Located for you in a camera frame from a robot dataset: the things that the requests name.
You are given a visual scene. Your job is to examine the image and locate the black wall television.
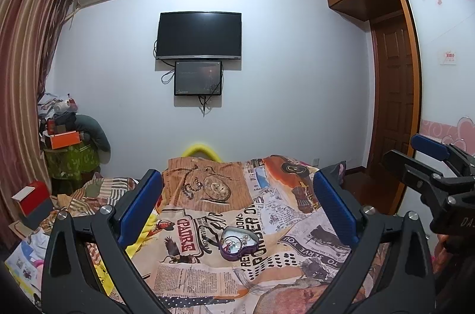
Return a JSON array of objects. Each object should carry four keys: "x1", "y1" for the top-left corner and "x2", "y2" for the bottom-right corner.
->
[{"x1": 154, "y1": 11, "x2": 242, "y2": 60}]

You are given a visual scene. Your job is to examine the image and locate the small dark wall monitor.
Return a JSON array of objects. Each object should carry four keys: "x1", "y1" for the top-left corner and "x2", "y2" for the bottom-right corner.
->
[{"x1": 174, "y1": 60, "x2": 222, "y2": 96}]

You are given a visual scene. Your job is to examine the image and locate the orange box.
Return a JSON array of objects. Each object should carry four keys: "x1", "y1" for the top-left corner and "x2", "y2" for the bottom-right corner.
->
[{"x1": 49, "y1": 131, "x2": 80, "y2": 149}]

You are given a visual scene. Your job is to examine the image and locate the dark bag on floor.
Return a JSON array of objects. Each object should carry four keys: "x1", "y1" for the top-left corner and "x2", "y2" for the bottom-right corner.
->
[{"x1": 332, "y1": 161, "x2": 346, "y2": 186}]

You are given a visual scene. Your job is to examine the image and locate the striped red curtain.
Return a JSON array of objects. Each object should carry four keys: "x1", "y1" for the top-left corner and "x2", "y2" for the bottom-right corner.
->
[{"x1": 1, "y1": 0, "x2": 74, "y2": 246}]

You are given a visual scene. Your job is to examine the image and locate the red and white box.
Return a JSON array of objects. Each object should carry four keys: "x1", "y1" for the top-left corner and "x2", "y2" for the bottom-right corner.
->
[{"x1": 11, "y1": 180, "x2": 50, "y2": 216}]

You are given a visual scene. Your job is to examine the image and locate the brown wooden door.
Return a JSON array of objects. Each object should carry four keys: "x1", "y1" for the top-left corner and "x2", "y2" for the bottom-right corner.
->
[{"x1": 367, "y1": 12, "x2": 422, "y2": 215}]

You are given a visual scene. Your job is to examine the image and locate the dark green plush pillow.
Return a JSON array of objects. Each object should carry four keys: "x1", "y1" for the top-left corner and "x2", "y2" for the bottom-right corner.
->
[{"x1": 75, "y1": 114, "x2": 111, "y2": 153}]

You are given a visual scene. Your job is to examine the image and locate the white plush toy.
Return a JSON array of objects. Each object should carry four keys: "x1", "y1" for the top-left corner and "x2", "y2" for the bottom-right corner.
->
[{"x1": 53, "y1": 95, "x2": 78, "y2": 115}]

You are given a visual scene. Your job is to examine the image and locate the yellow ring cushion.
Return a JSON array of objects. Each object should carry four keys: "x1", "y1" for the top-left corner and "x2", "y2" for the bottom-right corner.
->
[{"x1": 181, "y1": 143, "x2": 222, "y2": 162}]

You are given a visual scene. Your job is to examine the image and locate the purple heart jewelry box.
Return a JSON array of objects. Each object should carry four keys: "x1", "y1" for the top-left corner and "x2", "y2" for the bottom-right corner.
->
[{"x1": 219, "y1": 226, "x2": 259, "y2": 262}]

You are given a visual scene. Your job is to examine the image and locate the printed patchwork bed blanket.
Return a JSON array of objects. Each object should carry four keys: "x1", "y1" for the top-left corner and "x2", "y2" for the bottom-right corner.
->
[{"x1": 126, "y1": 156, "x2": 350, "y2": 313}]

